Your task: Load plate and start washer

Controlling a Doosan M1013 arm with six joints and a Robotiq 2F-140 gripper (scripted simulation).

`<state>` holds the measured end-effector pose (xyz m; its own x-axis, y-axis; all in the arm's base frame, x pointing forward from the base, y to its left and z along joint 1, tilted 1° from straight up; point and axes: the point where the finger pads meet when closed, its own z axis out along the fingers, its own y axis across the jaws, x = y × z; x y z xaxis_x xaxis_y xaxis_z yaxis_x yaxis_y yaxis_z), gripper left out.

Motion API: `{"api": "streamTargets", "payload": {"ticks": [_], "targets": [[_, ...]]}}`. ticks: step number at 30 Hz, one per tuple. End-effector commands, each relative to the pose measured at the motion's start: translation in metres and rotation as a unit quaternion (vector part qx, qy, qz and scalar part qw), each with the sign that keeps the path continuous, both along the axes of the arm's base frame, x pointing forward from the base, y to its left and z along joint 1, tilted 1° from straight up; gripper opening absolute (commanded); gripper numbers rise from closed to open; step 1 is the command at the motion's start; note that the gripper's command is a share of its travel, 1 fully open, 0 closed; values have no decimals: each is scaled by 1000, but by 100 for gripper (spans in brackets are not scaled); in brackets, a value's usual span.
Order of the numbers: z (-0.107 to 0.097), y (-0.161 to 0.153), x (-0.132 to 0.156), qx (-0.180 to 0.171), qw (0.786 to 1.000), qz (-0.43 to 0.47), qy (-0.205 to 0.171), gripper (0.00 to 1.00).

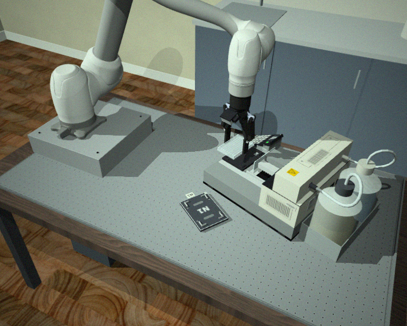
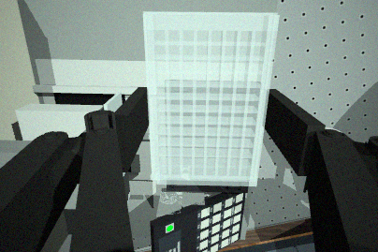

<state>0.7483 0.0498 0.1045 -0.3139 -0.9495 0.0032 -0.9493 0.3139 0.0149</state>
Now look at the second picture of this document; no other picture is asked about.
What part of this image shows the white multiwell plate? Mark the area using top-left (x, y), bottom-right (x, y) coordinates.
top-left (143, 11), bottom-right (280, 186)

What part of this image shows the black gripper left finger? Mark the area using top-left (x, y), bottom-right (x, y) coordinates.
top-left (0, 87), bottom-right (149, 252)

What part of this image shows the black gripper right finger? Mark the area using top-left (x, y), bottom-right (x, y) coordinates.
top-left (265, 89), bottom-right (378, 252)

